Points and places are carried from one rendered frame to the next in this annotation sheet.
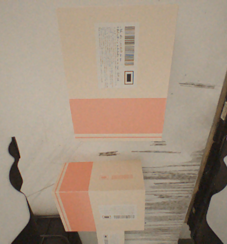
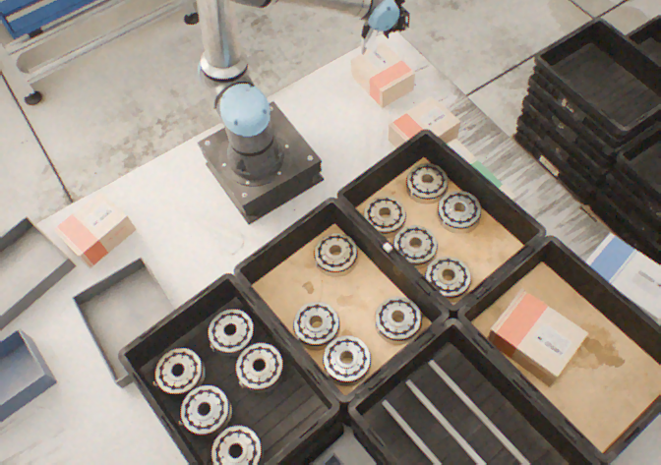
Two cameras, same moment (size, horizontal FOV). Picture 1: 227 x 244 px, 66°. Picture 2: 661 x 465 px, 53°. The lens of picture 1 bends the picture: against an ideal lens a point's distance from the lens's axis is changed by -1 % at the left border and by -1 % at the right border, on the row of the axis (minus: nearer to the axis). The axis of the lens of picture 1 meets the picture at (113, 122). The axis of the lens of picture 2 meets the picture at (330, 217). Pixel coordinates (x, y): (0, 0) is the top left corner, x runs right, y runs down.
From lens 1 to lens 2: 191 cm
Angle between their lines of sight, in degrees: 58
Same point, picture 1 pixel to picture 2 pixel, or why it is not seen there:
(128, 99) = (390, 67)
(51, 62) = (352, 95)
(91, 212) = (418, 125)
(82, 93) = (373, 74)
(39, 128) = (363, 127)
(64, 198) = (397, 124)
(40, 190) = not seen: hidden behind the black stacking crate
